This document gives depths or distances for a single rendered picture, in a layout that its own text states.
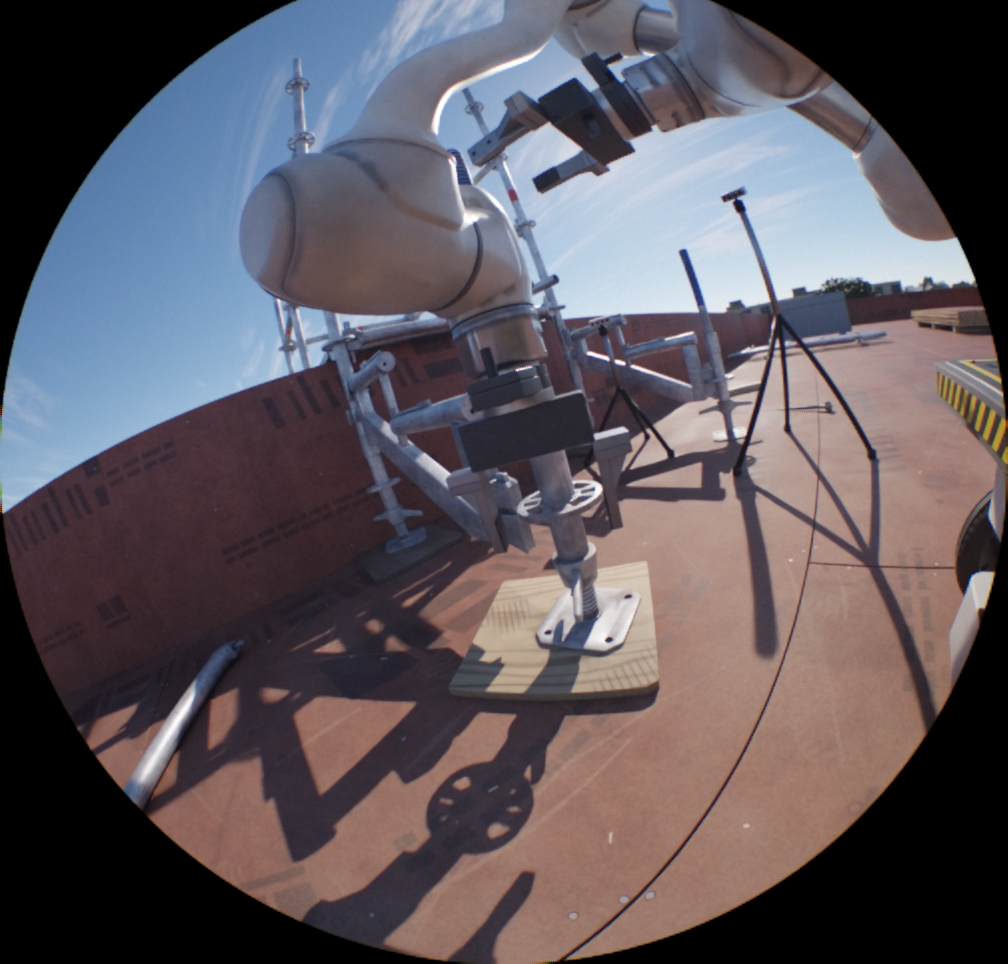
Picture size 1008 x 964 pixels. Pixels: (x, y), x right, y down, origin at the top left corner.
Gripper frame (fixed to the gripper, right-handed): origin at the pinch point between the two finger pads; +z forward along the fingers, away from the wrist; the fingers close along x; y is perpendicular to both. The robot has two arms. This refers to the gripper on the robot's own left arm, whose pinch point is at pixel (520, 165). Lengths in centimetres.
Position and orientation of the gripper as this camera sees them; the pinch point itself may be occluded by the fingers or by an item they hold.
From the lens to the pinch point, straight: 49.4
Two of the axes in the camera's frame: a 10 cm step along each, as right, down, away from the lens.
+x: 6.2, -3.4, 7.1
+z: -7.3, 0.9, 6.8
